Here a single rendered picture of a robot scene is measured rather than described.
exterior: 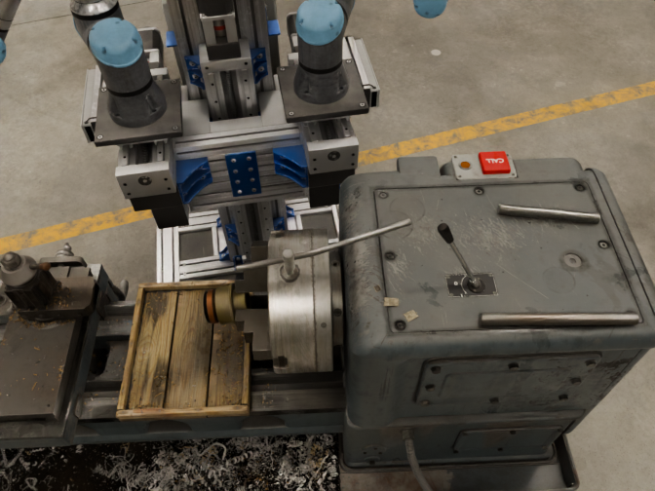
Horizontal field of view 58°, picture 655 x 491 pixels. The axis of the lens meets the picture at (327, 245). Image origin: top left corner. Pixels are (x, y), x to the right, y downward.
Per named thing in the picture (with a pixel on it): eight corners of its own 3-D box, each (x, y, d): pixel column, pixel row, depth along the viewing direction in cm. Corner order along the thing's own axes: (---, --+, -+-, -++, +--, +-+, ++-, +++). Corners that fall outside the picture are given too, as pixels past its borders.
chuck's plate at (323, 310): (327, 264, 152) (327, 202, 124) (332, 386, 138) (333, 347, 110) (314, 264, 152) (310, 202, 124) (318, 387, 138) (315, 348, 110)
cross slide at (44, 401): (96, 264, 156) (92, 253, 152) (59, 422, 131) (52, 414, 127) (33, 266, 156) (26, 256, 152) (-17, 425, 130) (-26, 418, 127)
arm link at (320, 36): (292, 67, 151) (289, 19, 140) (304, 36, 159) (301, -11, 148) (338, 72, 150) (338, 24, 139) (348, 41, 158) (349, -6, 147)
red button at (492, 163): (503, 157, 133) (505, 150, 132) (509, 175, 130) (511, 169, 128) (477, 158, 133) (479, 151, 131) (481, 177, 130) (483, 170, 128)
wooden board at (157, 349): (254, 286, 158) (252, 278, 155) (250, 416, 137) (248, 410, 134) (142, 290, 158) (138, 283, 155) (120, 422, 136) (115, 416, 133)
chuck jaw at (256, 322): (287, 305, 127) (286, 354, 119) (288, 319, 130) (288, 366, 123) (235, 308, 126) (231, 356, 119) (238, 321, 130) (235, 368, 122)
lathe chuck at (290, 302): (313, 264, 152) (310, 202, 124) (318, 387, 138) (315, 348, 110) (279, 266, 152) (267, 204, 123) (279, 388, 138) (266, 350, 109)
